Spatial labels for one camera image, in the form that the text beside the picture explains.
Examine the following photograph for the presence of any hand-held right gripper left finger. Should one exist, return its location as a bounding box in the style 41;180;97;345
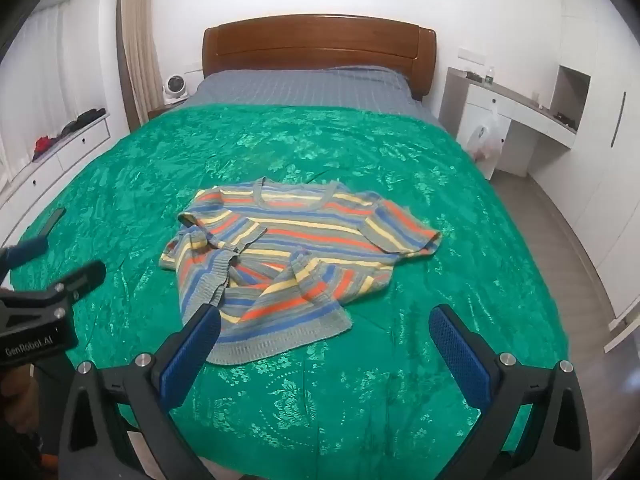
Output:
59;304;222;480

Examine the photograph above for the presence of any green patterned blanket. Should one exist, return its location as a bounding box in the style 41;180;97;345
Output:
9;102;571;480

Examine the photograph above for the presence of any grey quilted bed cover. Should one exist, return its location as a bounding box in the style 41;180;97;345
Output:
187;65;443;128

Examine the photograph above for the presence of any white desk fan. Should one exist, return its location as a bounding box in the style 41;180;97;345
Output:
162;74;189;104

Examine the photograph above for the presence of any dark clothes pile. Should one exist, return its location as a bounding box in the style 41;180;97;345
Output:
60;107;107;137

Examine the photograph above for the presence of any wooden nightstand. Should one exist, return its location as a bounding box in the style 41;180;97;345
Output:
147;101;187;121

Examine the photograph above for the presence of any wooden headboard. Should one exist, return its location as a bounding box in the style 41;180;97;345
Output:
201;14;437;101

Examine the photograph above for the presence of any white desk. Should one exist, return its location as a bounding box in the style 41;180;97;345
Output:
440;66;581;178

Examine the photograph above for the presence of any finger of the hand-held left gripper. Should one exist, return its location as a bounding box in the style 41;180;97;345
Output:
0;207;67;281
49;260;107;307

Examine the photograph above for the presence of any striped knit sweater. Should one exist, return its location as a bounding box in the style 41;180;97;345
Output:
160;177;443;366

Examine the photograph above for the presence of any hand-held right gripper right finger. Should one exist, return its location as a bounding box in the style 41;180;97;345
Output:
429;304;593;480

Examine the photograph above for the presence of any beige curtain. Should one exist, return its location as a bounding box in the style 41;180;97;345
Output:
119;0;164;122

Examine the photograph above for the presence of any white plastic bag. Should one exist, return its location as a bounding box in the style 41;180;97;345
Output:
465;107;503;161

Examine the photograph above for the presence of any white drawer cabinet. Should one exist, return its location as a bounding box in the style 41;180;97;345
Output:
0;110;112;221

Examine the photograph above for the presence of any white wardrobe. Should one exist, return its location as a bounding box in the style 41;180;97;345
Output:
530;0;640;321

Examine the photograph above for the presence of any white sheer curtain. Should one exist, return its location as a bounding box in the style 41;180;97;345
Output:
0;0;121;181

